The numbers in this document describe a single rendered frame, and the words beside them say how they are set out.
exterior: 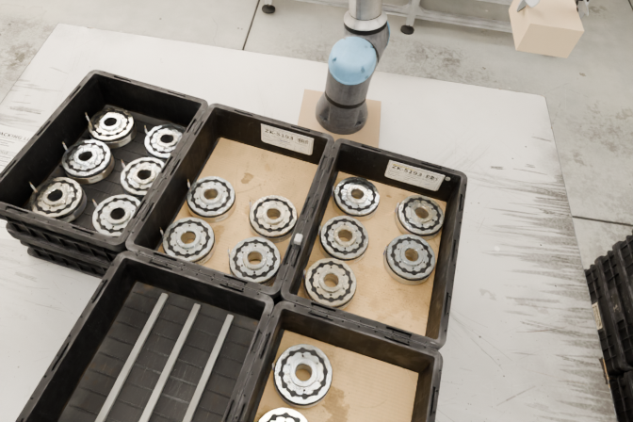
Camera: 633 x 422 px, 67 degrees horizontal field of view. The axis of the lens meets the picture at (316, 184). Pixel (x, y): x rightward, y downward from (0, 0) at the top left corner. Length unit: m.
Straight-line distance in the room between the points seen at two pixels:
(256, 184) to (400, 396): 0.53
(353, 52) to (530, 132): 0.63
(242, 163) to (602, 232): 1.76
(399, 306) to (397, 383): 0.15
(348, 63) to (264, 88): 0.37
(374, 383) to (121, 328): 0.48
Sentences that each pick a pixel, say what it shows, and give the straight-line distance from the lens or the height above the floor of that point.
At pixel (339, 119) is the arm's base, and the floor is 0.78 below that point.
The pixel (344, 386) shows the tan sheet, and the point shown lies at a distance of 0.94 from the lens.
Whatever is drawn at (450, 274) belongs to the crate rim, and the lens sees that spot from 0.95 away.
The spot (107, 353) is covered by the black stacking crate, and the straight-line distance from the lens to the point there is 0.99.
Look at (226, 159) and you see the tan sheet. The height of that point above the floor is 0.83.
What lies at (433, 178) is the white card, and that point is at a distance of 1.10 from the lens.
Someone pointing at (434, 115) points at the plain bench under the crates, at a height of 0.70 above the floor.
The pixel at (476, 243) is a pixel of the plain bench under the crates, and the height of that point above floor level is 0.70.
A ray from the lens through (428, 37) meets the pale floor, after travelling 3.02.
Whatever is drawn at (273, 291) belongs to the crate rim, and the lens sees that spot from 0.87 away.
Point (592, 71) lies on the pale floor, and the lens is 3.25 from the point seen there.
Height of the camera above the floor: 1.74
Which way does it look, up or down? 54 degrees down
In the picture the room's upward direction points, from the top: 8 degrees clockwise
